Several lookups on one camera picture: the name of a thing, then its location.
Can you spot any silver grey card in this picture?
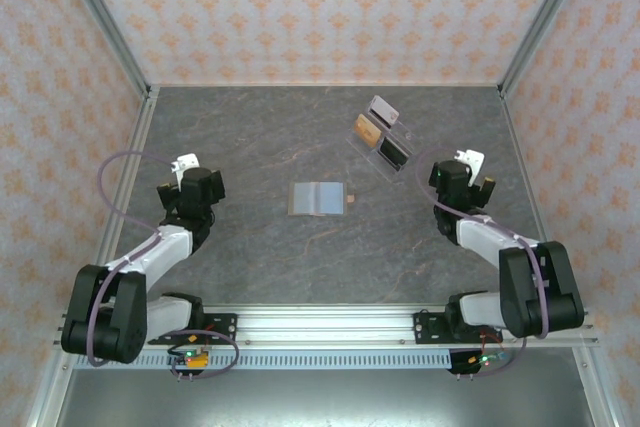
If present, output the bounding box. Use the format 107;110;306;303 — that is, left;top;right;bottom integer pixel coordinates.
368;94;402;128

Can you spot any taupe leather card holder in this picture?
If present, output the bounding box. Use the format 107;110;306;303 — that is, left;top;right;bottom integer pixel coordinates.
288;180;358;219

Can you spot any black card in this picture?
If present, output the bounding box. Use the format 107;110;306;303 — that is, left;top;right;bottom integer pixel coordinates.
378;137;409;171

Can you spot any clear acrylic card stand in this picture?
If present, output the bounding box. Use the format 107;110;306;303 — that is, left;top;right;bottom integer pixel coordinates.
344;94;419;183

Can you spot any gold card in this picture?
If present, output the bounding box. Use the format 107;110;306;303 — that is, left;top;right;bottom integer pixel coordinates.
352;114;384;148

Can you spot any controller circuit board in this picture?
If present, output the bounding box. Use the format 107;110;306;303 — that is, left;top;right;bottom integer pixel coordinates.
167;348;212;374
449;348;512;377

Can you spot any grey metal sheet panel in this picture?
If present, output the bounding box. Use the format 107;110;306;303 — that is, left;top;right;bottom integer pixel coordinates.
49;367;599;427

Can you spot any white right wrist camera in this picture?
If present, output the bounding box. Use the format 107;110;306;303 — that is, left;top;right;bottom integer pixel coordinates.
453;147;487;176

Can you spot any aluminium side rail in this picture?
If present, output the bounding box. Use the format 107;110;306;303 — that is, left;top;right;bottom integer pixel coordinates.
499;89;619;427
27;86;161;427

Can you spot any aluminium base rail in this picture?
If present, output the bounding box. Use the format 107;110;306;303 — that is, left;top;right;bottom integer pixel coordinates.
52;303;601;349

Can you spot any aluminium frame post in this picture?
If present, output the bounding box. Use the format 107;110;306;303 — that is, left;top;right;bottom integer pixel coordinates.
498;0;599;99
49;0;154;101

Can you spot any slotted grey cable duct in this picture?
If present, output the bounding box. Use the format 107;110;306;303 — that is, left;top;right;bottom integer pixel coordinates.
73;351;504;371

